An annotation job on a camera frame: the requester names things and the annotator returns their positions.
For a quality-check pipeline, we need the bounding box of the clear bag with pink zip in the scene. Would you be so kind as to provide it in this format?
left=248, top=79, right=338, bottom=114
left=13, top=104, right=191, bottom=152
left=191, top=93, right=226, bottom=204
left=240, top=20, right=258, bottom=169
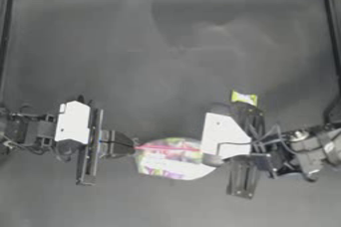
left=133, top=136, right=217, bottom=181

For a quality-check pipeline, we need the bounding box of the green candy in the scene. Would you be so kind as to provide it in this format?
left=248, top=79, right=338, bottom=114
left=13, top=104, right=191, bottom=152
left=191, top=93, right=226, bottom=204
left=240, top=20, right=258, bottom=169
left=228, top=90, right=259, bottom=107

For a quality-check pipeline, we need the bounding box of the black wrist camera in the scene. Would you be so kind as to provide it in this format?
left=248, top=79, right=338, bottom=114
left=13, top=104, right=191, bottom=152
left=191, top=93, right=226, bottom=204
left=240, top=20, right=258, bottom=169
left=54, top=137, right=86, bottom=163
left=200, top=152, right=224, bottom=168

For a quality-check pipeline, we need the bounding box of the black camera cable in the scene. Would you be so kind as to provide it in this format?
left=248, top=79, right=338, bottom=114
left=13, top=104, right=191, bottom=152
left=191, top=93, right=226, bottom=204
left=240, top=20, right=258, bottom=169
left=217, top=122, right=290, bottom=149

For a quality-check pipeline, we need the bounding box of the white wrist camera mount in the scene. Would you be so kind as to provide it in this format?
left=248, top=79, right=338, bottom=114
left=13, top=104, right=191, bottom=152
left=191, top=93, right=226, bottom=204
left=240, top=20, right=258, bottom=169
left=53, top=100, right=93, bottom=145
left=199, top=112, right=252, bottom=161

